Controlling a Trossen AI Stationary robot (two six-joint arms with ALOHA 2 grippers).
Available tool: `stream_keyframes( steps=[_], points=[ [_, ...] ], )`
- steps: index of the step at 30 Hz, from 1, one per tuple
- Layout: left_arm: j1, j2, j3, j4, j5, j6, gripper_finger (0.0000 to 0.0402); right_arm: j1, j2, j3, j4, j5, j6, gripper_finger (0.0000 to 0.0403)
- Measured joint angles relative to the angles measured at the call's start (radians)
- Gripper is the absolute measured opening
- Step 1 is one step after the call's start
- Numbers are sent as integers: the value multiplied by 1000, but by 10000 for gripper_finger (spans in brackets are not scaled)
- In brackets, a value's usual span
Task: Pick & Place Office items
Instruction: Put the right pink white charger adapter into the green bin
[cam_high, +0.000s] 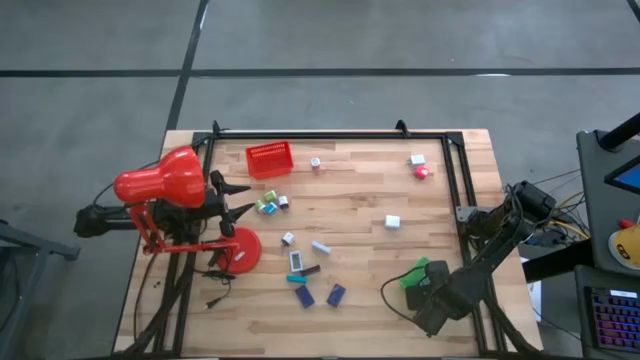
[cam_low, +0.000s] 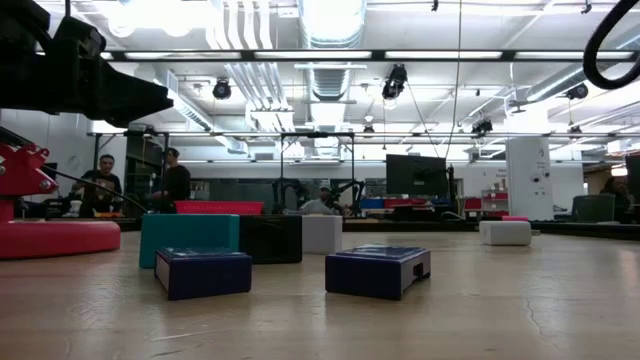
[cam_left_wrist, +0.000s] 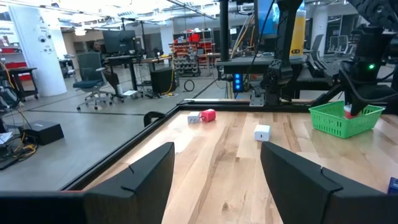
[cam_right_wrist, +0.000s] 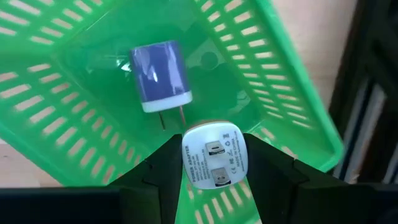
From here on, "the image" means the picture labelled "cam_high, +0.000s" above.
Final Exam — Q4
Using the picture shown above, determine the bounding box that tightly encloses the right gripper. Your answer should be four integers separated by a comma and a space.
404, 259, 481, 337

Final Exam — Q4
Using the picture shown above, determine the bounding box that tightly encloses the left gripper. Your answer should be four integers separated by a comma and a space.
203, 169, 255, 239

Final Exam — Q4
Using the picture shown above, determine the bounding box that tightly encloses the green plastic mesh basket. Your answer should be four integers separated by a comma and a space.
398, 256, 432, 291

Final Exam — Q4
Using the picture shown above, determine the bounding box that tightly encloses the red plastic mesh basket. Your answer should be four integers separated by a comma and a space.
245, 141, 295, 181

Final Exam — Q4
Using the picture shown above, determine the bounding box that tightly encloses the red desk lamp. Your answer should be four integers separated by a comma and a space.
113, 144, 263, 275

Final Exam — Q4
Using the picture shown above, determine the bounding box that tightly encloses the dark blue plastic box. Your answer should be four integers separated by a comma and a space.
294, 284, 317, 309
326, 283, 347, 308

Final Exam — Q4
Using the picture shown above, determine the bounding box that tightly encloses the black desk beam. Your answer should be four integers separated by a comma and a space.
522, 238, 595, 284

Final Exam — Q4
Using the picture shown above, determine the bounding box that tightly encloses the grey operator desk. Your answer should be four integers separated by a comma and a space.
574, 128, 640, 360

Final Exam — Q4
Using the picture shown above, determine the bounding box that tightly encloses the backlit keyboard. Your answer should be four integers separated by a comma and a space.
589, 287, 640, 354

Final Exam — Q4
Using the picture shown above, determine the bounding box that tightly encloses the grey metal stand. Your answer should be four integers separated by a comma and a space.
0, 218, 81, 360

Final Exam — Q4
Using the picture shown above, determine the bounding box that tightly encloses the yellow round device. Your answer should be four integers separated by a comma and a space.
608, 218, 640, 272

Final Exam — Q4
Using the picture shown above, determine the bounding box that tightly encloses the tablet with blue screen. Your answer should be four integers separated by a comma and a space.
603, 154, 640, 196

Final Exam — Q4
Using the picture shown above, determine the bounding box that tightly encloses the black pole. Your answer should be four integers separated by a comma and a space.
598, 112, 640, 152

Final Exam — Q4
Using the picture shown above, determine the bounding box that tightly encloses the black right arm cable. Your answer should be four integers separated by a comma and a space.
380, 272, 431, 326

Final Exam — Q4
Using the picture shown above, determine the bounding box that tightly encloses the black lamp power cable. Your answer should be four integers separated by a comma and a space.
192, 268, 237, 311

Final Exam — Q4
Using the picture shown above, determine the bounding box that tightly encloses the black aluminium table frame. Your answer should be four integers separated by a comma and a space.
122, 119, 539, 359

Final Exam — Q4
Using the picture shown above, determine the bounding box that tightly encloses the cable bundle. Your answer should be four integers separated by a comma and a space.
519, 168, 592, 247

